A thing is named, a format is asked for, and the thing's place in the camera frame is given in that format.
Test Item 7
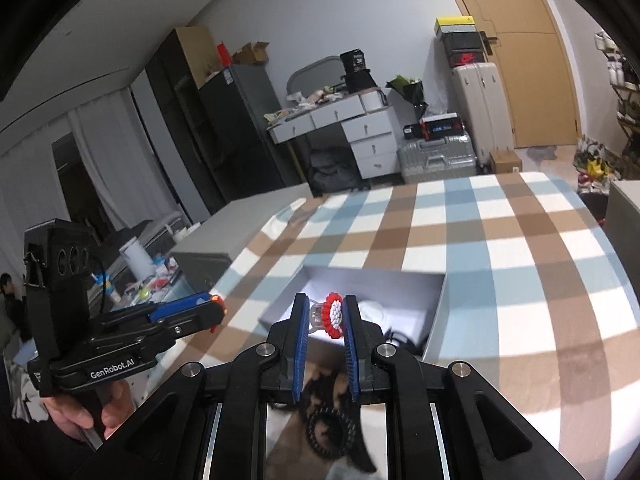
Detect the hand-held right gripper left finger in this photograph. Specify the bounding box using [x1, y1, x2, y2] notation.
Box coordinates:
[70, 292, 313, 480]

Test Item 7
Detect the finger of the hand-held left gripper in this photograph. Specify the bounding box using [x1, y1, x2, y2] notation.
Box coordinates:
[95, 302, 224, 357]
[147, 291, 216, 323]

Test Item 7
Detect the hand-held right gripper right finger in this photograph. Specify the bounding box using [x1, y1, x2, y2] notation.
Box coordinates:
[342, 295, 566, 480]

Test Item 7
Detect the small red ornament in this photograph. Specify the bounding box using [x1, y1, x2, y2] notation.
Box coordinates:
[209, 294, 225, 334]

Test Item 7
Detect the white bangle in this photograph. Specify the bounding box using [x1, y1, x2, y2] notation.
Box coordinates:
[356, 300, 389, 334]

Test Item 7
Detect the clear ring with red-white top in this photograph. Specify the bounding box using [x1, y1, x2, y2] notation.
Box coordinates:
[309, 292, 346, 338]

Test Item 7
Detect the silver rectangular box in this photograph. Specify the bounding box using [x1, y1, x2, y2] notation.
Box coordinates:
[257, 266, 447, 362]

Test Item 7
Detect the person's left hand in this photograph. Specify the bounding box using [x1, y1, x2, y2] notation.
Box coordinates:
[46, 379, 137, 443]

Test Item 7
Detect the side table clutter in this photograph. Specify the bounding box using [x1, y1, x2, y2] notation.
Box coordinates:
[90, 255, 187, 307]

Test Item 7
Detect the white paper roll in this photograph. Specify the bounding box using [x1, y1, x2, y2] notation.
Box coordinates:
[119, 237, 154, 279]

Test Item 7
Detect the grey cabinet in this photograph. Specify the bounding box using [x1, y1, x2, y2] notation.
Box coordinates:
[170, 182, 327, 289]
[604, 180, 640, 282]

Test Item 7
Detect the white curtain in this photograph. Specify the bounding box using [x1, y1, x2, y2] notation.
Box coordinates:
[0, 87, 197, 262]

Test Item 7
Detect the plaid blanket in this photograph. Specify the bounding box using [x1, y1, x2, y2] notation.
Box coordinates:
[145, 171, 626, 480]

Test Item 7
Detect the dark bag under desk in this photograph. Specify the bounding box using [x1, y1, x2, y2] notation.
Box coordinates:
[307, 152, 362, 194]

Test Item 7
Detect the dark wardrobe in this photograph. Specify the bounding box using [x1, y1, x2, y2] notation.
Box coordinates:
[144, 27, 227, 211]

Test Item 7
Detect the dark refrigerator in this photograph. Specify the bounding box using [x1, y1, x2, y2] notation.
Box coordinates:
[197, 64, 302, 197]

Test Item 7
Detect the silver suitcase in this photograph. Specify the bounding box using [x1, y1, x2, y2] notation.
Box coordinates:
[397, 132, 477, 184]

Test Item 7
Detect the white desk with drawers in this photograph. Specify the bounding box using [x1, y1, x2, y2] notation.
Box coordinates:
[265, 91, 402, 181]

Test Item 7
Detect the black box with red stripe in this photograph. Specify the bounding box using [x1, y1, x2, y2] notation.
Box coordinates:
[402, 115, 466, 142]

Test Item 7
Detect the desk clutter pile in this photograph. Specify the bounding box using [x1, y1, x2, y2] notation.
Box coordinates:
[264, 85, 351, 123]

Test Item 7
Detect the small cardboard box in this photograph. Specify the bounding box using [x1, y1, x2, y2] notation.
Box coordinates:
[490, 149, 524, 175]

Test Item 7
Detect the flat cardboard sheet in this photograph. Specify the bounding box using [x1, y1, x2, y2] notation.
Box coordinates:
[175, 26, 224, 89]

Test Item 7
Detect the open cardboard box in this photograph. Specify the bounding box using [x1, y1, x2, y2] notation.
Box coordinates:
[232, 41, 271, 66]

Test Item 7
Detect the green black bag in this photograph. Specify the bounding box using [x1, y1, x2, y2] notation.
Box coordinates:
[386, 75, 427, 107]

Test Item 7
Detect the cream suitcase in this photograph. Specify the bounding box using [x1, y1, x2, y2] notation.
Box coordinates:
[452, 62, 516, 162]

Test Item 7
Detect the pile of shoes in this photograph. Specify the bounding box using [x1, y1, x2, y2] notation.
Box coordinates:
[575, 135, 624, 194]

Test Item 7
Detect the black shoe box red logo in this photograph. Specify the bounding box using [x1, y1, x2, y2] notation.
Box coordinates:
[447, 50, 491, 69]

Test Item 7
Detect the wooden door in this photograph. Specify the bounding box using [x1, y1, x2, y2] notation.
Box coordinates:
[432, 0, 583, 150]

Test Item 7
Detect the wooden shoe rack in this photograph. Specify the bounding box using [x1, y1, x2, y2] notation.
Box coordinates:
[595, 30, 640, 137]

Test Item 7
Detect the black spiral hair tie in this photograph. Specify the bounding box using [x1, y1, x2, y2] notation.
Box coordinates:
[306, 408, 357, 459]

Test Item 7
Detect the grey arched frame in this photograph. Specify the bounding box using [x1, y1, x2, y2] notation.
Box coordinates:
[286, 56, 346, 99]

